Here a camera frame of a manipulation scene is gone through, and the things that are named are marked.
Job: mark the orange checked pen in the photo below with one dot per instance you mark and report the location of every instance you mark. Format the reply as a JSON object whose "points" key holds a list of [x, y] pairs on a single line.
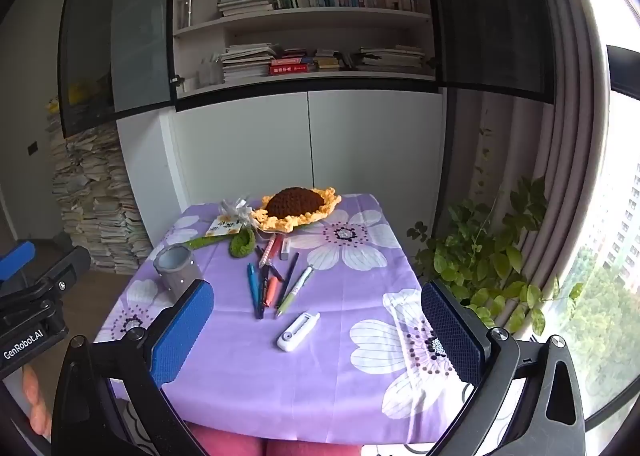
{"points": [[272, 291]]}

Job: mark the person's left leg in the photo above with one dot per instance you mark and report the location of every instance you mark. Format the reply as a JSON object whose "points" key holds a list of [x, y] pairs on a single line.
{"points": [[230, 443]]}

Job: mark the person's right leg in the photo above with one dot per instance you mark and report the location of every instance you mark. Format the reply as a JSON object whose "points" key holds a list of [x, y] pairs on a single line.
{"points": [[310, 448]]}

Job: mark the green crochet stem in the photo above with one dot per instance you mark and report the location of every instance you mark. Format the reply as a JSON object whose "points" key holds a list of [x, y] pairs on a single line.
{"points": [[197, 242]]}

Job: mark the crochet sunflower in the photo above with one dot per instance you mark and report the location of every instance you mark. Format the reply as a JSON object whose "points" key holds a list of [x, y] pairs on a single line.
{"points": [[295, 203]]}

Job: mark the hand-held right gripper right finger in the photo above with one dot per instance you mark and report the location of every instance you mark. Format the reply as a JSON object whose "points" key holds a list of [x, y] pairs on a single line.
{"points": [[450, 336]]}

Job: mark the grey dotted pen holder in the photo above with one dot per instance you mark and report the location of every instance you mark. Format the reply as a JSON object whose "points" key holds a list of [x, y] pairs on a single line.
{"points": [[175, 273]]}

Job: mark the purple floral tablecloth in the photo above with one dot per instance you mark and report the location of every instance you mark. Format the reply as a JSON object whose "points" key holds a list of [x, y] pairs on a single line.
{"points": [[325, 376]]}

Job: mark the tall pile of papers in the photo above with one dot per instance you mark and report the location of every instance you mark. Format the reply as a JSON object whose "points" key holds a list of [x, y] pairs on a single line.
{"points": [[100, 196]]}

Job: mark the white bookshelf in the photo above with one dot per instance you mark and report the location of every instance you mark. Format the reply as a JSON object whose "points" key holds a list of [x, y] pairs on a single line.
{"points": [[320, 26]]}

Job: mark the person's left hand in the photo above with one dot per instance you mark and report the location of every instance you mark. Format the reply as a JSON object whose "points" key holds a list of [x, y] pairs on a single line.
{"points": [[37, 401]]}

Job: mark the white eraser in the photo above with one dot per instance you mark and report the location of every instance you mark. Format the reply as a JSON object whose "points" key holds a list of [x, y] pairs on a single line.
{"points": [[285, 248]]}

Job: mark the dark pen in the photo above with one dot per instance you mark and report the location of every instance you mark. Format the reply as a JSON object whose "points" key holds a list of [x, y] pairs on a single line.
{"points": [[260, 303], [289, 278], [267, 262]]}

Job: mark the blue pen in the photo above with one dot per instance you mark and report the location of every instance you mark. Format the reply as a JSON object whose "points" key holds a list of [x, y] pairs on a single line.
{"points": [[251, 281]]}

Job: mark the tall glass jar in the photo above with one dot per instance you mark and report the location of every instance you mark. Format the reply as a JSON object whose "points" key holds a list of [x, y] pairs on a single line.
{"points": [[188, 8]]}

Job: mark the dark glass cabinet door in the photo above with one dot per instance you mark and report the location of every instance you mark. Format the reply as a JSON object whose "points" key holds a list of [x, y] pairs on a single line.
{"points": [[120, 26], [490, 11]]}

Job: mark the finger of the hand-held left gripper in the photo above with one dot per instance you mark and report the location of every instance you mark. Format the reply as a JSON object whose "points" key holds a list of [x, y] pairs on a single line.
{"points": [[65, 268], [15, 258]]}

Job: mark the dark wall switch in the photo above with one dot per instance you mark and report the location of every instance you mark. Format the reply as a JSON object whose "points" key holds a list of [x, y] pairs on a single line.
{"points": [[33, 148]]}

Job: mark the grey curtain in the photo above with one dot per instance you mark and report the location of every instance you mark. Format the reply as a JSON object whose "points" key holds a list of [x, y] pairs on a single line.
{"points": [[565, 136]]}

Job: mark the red pen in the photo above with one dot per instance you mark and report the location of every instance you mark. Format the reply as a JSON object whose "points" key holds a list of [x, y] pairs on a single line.
{"points": [[270, 248]]}

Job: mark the white correction tape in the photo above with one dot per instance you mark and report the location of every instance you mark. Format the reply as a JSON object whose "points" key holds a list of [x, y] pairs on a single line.
{"points": [[295, 333]]}

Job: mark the stack of flat books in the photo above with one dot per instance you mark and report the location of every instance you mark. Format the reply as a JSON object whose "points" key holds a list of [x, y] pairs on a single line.
{"points": [[245, 6], [247, 63], [390, 58], [310, 63]]}

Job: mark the white and green pen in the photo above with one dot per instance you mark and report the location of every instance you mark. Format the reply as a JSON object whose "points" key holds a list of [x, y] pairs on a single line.
{"points": [[295, 291]]}

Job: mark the green leafy plant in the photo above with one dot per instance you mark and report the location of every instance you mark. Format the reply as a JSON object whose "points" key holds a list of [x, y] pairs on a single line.
{"points": [[475, 256]]}

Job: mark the green crochet leaf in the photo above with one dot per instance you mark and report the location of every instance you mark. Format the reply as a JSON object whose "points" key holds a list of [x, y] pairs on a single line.
{"points": [[241, 243]]}

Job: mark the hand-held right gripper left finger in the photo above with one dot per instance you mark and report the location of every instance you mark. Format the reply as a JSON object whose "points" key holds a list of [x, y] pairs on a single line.
{"points": [[182, 331]]}

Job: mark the person's leg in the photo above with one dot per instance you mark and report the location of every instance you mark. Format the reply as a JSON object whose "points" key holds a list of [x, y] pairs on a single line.
{"points": [[230, 443], [310, 448]]}

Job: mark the white lower cabinet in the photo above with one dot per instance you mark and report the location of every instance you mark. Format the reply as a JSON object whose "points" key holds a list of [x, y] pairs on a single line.
{"points": [[350, 146]]}

